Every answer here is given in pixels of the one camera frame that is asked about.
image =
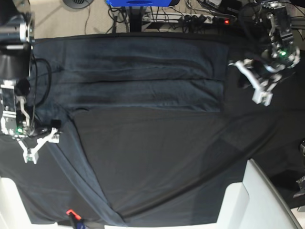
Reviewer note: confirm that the round grey chair base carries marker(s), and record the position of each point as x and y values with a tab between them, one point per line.
77	4

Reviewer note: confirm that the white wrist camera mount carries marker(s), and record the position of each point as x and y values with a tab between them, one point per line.
262	91
32	154

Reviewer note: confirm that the grey metal bracket right edge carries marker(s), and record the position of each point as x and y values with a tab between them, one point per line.
301	184

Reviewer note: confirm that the black table leg post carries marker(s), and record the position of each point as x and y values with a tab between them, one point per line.
135	15

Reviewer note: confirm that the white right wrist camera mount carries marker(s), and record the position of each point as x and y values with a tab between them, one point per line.
32	154

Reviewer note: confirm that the grey right-side gripper body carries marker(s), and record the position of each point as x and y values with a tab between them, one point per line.
35	130

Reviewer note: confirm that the blue clamp at bottom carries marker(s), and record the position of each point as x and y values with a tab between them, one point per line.
76	221

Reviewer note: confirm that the white power strip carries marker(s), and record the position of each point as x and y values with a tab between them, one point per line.
173	17

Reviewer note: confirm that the dark grey long-sleeve T-shirt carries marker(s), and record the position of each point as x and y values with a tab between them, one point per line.
141	123

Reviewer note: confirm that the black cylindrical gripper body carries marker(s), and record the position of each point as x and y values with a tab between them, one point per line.
267	73

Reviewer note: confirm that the white foam block left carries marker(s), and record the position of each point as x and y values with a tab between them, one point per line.
13	214

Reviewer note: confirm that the blue plastic bin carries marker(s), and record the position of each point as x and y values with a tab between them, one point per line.
139	3

